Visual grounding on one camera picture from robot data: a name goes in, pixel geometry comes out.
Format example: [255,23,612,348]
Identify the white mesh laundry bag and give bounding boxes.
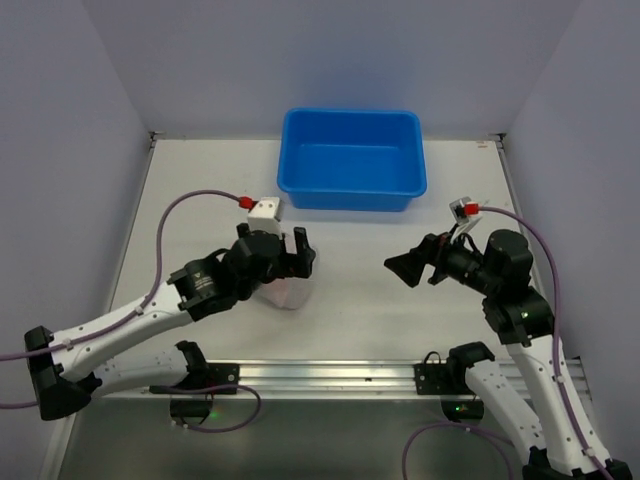
[255,276,316,310]

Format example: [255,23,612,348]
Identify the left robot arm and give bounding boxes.
[24,223,316,421]

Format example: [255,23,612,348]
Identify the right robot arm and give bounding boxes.
[384,229,632,479]

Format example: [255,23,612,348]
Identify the blue plastic tub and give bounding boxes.
[277,108,428,212]

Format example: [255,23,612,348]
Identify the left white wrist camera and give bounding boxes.
[239,196,282,237]

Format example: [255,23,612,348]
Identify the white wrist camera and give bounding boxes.
[239,196,282,237]
[449,197,482,236]

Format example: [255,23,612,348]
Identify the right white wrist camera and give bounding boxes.
[449,197,482,236]

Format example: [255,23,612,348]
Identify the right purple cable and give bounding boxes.
[402,203,640,480]

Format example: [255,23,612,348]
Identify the purple cable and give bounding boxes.
[0,189,262,432]
[402,203,640,480]

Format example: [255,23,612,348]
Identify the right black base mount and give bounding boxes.
[413,351,485,425]

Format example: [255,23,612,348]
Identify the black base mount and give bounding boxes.
[149,362,240,428]
[413,351,485,425]

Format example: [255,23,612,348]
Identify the aluminium mounting rail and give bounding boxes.
[99,357,591,401]

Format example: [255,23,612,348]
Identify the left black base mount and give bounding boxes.
[149,362,240,428]

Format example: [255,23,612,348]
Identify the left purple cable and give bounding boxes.
[0,189,262,432]

